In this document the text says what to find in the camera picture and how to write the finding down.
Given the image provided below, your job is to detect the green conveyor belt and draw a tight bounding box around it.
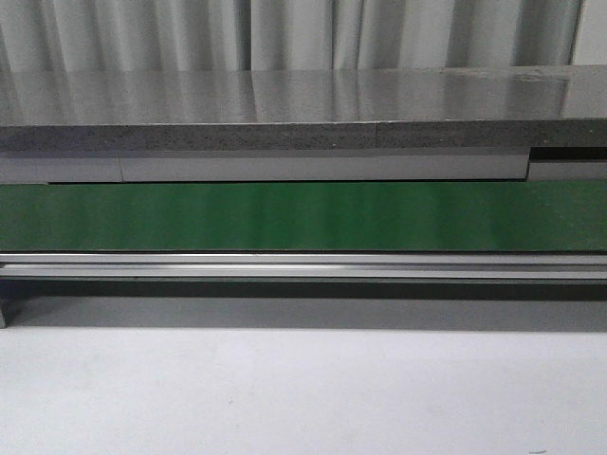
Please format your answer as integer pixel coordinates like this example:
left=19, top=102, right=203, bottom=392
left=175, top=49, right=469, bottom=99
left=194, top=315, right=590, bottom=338
left=1, top=181, right=606, bottom=252

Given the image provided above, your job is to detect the grey stone counter slab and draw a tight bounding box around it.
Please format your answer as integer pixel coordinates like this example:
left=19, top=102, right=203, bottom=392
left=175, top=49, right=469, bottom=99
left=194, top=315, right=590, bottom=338
left=1, top=65, right=606, bottom=152

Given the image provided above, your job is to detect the grey pleated curtain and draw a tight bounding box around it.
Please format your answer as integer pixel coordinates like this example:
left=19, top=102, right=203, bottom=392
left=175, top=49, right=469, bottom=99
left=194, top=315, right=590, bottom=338
left=1, top=1, right=581, bottom=72

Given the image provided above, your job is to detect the aluminium conveyor frame rail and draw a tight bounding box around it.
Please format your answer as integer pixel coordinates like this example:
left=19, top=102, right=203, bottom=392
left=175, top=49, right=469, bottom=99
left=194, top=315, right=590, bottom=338
left=1, top=252, right=606, bottom=283

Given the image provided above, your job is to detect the grey metal back rail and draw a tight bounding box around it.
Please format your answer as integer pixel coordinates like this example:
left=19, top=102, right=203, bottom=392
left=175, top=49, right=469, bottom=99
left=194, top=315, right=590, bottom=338
left=1, top=147, right=606, bottom=184

